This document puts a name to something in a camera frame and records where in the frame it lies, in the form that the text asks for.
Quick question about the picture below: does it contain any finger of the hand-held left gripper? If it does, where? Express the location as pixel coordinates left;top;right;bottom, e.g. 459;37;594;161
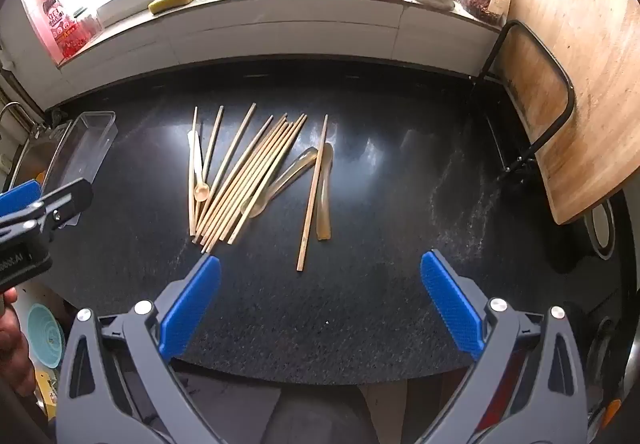
0;177;95;255
0;179;44;221

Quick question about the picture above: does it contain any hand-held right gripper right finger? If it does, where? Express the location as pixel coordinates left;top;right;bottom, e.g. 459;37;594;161
420;249;588;444

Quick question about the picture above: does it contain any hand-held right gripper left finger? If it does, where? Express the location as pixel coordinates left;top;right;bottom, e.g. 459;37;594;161
56;255;222;444

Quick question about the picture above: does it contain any clear plastic container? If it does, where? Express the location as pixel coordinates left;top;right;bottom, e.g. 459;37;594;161
39;111;119;228

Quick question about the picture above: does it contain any small pale spoon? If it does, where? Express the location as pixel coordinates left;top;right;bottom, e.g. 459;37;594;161
188;129;211;203

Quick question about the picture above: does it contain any pile of wooden chopsticks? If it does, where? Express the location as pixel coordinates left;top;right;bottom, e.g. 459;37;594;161
188;103;308;255

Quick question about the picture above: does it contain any person's left hand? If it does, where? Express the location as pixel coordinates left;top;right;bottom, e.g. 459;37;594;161
0;288;37;397

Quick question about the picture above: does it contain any steel sink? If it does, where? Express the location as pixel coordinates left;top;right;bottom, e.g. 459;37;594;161
9;121;73;192

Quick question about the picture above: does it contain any metal faucet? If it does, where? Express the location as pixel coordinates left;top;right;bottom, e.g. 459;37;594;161
0;101;37;137

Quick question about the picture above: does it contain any white round dish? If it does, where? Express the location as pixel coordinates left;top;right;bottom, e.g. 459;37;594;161
582;197;617;260

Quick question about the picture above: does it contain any dark metal pot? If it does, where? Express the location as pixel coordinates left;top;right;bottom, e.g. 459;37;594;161
586;314;640;422

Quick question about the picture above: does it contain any small glass jar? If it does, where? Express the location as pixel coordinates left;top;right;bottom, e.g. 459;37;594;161
70;7;103;42

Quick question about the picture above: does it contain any red soap pump bottle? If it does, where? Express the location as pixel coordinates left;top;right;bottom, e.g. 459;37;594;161
31;0;83;61

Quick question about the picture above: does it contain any yellow sponge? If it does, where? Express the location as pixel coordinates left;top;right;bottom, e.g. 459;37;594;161
148;0;197;16

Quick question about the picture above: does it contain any black metal rack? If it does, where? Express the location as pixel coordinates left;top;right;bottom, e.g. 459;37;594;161
470;19;577;185

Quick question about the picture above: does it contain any wooden cutting board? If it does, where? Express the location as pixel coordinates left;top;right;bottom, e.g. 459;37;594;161
495;0;640;226

